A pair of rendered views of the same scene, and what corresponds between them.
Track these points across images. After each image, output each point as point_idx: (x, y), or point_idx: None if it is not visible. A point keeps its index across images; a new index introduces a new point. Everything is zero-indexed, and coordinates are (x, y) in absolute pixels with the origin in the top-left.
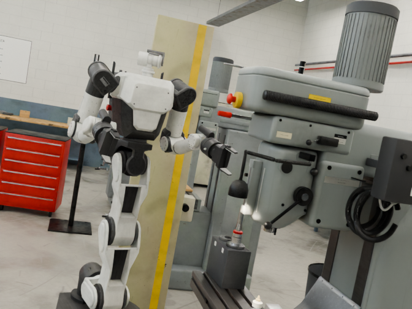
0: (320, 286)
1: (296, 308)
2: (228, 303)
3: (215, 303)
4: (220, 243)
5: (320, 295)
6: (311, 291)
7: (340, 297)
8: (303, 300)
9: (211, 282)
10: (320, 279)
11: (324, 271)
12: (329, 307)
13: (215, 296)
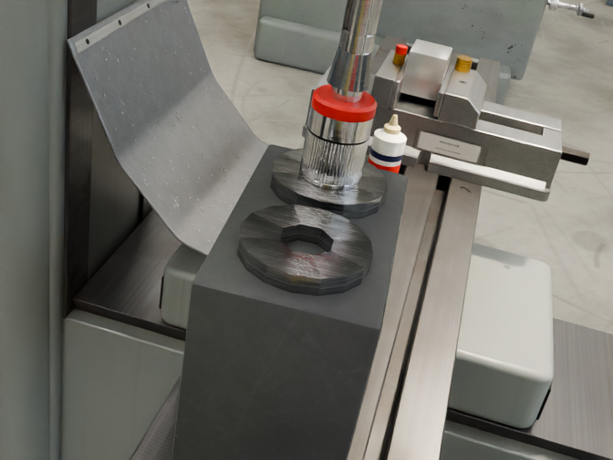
0: (100, 58)
1: (140, 183)
2: (405, 267)
3: (458, 281)
4: (397, 238)
5: (123, 77)
6: (101, 103)
7: (147, 14)
8: (115, 151)
9: (376, 405)
10: (80, 46)
11: (79, 5)
12: (157, 63)
13: (431, 311)
